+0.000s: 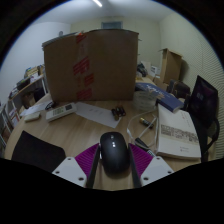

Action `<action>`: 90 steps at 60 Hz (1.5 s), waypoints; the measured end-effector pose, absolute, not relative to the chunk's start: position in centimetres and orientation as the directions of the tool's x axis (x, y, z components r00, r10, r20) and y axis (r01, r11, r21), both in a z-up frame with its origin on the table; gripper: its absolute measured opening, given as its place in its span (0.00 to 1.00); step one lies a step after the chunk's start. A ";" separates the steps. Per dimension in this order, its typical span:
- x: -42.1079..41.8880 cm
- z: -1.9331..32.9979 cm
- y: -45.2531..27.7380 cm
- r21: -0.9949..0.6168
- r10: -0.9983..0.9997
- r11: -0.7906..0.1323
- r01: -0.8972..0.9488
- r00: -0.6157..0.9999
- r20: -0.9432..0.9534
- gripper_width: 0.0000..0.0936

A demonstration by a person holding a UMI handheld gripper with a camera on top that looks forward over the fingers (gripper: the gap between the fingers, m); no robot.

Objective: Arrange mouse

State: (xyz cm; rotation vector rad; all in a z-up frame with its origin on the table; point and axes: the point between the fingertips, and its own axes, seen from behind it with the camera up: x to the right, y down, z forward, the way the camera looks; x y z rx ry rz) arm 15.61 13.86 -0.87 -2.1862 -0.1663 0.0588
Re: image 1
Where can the black and gold battery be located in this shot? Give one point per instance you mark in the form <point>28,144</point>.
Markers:
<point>146,122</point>

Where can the clear plastic container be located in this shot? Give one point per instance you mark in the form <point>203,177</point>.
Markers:
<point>144,100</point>

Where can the ceiling light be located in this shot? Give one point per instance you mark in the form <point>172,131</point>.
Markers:
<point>97,3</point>

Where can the cluttered shelf unit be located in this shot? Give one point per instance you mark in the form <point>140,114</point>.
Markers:
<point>20,90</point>

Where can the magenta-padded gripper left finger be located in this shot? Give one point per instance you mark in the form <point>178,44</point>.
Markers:
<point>74,168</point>

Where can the tall open cardboard box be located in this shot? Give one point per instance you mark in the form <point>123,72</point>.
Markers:
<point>171,65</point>

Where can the window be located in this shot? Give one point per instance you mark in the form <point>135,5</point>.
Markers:
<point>111,25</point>

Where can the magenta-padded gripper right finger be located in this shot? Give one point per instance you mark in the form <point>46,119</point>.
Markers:
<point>151,166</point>

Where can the white remote control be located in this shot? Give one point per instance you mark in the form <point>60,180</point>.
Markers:
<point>61,111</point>

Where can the dark small battery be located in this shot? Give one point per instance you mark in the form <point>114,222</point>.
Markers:
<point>115,114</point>
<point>121,110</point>

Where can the blue book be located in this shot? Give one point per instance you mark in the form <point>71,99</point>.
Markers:
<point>166,98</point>

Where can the black mouse pad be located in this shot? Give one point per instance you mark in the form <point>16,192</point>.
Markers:
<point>36,151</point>

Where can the dark marker pen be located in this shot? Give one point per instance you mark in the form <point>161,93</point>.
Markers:
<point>142,144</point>

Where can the black office chair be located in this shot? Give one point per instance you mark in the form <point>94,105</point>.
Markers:
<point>203,100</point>

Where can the white thick book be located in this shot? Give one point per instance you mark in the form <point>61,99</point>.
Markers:
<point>176,135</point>

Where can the black computer mouse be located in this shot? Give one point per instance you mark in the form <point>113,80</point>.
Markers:
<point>114,151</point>

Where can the large brown cardboard box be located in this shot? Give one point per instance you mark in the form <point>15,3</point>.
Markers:
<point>106,66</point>

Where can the dark bag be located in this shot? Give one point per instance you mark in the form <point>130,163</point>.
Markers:
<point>180,89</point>

